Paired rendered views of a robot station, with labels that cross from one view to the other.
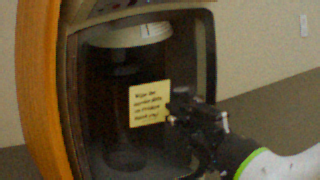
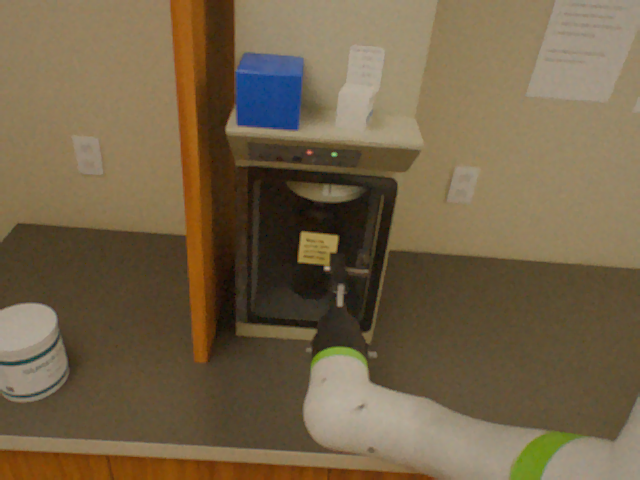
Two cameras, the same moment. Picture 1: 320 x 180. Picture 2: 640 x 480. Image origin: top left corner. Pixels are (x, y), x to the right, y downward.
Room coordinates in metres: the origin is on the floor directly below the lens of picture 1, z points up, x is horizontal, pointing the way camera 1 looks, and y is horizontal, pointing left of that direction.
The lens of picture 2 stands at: (0.15, -0.39, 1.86)
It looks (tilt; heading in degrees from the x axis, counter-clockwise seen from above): 35 degrees down; 27
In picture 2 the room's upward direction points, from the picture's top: 5 degrees clockwise
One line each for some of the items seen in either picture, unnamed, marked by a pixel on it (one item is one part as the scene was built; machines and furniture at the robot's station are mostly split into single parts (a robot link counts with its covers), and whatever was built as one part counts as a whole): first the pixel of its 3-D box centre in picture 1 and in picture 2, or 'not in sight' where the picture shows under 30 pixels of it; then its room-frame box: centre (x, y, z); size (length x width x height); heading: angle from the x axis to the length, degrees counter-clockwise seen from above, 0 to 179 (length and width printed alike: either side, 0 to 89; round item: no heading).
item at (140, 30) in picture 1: (142, 118); (311, 257); (0.96, 0.03, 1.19); 0.30 x 0.01 x 0.40; 118
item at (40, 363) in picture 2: not in sight; (27, 352); (0.56, 0.44, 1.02); 0.13 x 0.13 x 0.15
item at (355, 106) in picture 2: not in sight; (355, 106); (0.94, -0.04, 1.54); 0.05 x 0.05 x 0.06; 13
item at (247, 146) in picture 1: (246, 163); (341, 353); (0.74, -0.15, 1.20); 0.12 x 0.06 x 0.09; 119
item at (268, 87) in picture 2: not in sight; (270, 90); (0.87, 0.09, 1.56); 0.10 x 0.10 x 0.09; 29
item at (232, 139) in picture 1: (226, 150); (338, 322); (0.81, -0.11, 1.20); 0.09 x 0.07 x 0.08; 29
